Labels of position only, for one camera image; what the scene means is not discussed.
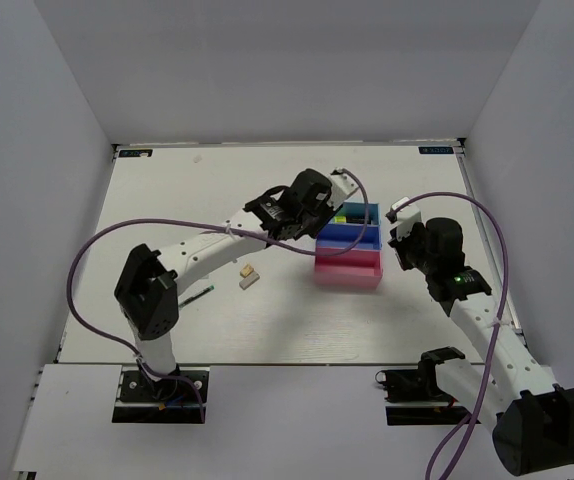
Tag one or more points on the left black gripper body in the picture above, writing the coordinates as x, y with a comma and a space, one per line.
313, 219

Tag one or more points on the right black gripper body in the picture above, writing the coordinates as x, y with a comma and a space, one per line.
411, 252

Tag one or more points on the white eraser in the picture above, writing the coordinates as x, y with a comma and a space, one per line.
249, 280

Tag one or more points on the green pen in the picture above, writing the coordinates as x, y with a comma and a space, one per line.
196, 296

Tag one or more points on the purple highlighter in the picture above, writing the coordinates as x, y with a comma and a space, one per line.
367, 219

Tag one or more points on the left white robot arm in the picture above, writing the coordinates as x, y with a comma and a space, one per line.
152, 280

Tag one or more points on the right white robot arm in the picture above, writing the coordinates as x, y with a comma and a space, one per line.
529, 415

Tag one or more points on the dark blue container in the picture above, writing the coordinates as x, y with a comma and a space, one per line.
341, 235

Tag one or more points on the pink container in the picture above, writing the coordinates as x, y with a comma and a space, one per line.
357, 268

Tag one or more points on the right corner label sticker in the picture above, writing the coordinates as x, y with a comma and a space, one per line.
436, 150

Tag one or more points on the corner label sticker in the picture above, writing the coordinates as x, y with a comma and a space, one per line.
436, 150
135, 153

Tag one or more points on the left corner label sticker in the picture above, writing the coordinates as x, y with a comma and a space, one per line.
135, 153

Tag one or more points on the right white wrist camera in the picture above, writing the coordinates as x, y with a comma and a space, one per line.
403, 215

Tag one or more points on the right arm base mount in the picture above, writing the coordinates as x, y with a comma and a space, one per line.
407, 403

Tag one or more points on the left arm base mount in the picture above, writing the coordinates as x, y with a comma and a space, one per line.
139, 400

